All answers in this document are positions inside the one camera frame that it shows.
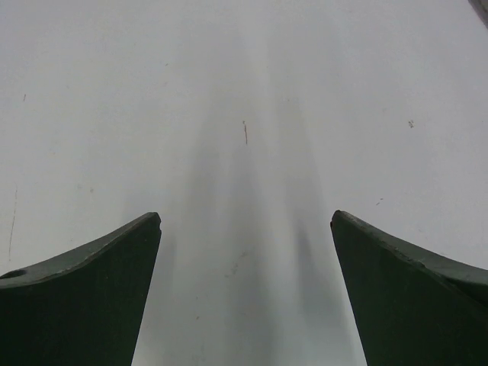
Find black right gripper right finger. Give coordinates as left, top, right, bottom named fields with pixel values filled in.
left=330, top=210, right=487, bottom=365

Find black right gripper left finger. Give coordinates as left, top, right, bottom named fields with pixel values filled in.
left=1, top=212, right=162, bottom=365

